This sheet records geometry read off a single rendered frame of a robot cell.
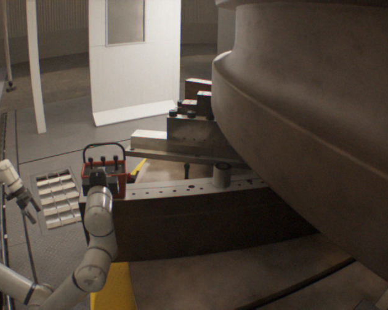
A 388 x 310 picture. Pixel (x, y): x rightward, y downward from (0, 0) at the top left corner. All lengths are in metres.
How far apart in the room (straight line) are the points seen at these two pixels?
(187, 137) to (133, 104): 2.26
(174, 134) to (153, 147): 0.26
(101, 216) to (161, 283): 0.64
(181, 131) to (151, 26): 2.40
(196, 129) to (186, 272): 1.16
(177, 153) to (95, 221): 1.65
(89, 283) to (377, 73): 1.01
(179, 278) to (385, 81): 1.19
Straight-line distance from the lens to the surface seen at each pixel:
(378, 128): 0.89
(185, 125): 2.32
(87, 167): 1.39
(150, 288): 1.45
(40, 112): 4.27
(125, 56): 4.33
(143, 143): 2.56
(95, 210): 0.93
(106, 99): 4.35
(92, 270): 0.91
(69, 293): 1.03
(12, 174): 1.63
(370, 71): 0.92
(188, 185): 1.43
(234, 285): 1.47
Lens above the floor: 1.42
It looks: 26 degrees down
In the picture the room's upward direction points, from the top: 1 degrees clockwise
